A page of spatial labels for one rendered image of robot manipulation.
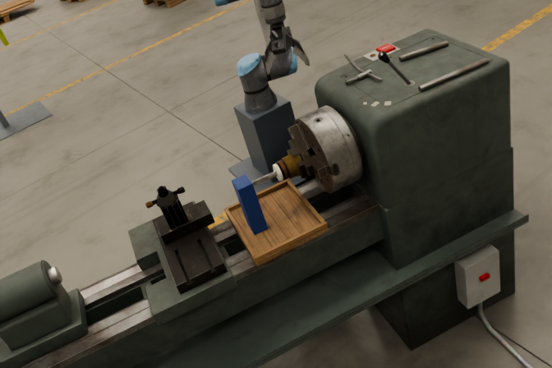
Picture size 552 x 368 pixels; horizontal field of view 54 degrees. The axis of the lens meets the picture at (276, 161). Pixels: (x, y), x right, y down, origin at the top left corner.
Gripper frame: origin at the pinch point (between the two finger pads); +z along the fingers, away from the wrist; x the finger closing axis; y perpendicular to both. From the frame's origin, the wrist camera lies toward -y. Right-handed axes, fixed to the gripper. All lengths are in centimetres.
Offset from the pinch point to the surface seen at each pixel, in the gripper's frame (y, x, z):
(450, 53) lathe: 21, -60, 17
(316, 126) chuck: -8.5, -5.6, 19.5
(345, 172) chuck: -16.6, -12.5, 35.8
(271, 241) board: -26, 20, 54
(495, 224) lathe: -1, -68, 88
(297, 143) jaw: -4.0, 3.2, 27.6
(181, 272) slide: -44, 49, 45
